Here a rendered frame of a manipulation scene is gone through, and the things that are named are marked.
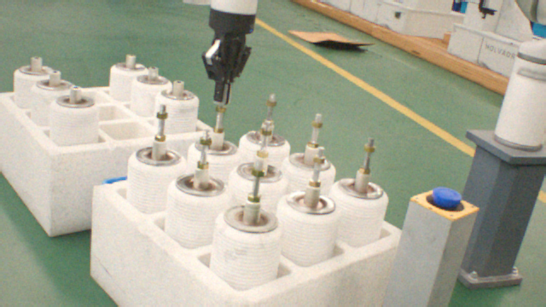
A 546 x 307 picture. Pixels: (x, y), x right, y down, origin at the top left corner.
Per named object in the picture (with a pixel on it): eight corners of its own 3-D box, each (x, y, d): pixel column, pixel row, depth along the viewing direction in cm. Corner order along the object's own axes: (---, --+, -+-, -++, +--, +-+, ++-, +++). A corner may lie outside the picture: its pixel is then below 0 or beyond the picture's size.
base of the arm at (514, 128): (517, 135, 124) (541, 57, 117) (548, 151, 116) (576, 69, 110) (483, 134, 120) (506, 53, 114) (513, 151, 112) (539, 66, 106)
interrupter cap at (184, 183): (228, 199, 86) (229, 195, 85) (176, 197, 84) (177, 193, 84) (222, 178, 93) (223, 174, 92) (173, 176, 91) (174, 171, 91)
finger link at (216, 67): (203, 49, 93) (213, 72, 98) (198, 58, 92) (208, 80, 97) (217, 53, 92) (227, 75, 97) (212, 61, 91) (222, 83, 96)
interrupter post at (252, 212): (263, 223, 81) (266, 201, 80) (252, 228, 79) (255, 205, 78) (249, 216, 82) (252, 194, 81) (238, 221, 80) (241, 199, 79)
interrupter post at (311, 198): (307, 209, 87) (311, 189, 86) (299, 202, 89) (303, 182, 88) (321, 207, 88) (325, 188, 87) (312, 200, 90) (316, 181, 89)
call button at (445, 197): (439, 197, 83) (443, 184, 82) (463, 209, 80) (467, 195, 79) (424, 202, 80) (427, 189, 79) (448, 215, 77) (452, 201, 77)
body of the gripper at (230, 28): (241, 11, 90) (233, 70, 93) (265, 8, 97) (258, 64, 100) (200, 2, 93) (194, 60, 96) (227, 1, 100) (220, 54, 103)
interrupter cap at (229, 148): (244, 148, 106) (244, 145, 106) (225, 161, 99) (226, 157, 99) (206, 138, 108) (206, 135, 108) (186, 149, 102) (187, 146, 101)
